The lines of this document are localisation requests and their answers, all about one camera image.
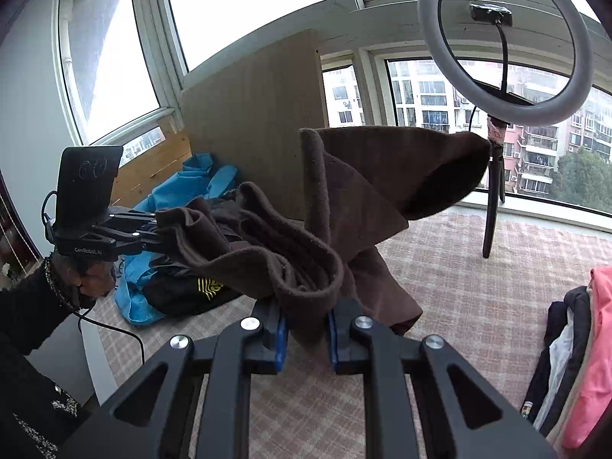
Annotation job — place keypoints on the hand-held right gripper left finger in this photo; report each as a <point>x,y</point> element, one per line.
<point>281,344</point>

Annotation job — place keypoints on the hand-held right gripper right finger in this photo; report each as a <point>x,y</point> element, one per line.
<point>333,344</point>

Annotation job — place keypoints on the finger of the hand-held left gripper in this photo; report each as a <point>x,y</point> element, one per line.
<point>143,241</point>
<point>138,219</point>

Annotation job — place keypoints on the brown fleece garment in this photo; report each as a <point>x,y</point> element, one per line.
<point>373,162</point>

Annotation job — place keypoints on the person's left forearm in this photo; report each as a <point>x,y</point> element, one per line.
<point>33,306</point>

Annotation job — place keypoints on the person's left hand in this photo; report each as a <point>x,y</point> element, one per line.
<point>91,282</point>

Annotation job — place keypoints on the black garment with yellow print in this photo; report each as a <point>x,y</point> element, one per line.
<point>177,291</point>

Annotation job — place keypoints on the blue garment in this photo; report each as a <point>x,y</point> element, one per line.
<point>138,306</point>

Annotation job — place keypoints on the pink plaid mat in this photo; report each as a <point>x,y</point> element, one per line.
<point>454,296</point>

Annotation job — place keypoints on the light plywood board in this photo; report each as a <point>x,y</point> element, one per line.
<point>258,119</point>

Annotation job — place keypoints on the person's black knit top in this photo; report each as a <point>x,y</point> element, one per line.
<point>28,392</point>

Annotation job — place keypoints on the black tripod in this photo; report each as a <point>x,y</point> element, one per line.
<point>492,210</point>

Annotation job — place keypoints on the black folded garment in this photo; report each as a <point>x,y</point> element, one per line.
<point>554,315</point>

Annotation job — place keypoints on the beige folded garment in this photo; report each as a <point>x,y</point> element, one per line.
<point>584,330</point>

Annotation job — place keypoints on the pink folded garment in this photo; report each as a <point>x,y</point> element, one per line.
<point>597,368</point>

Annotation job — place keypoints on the black gooseneck phone holder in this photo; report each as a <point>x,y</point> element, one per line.
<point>490,12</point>

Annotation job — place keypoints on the white window frame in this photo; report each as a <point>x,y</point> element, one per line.
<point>148,33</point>

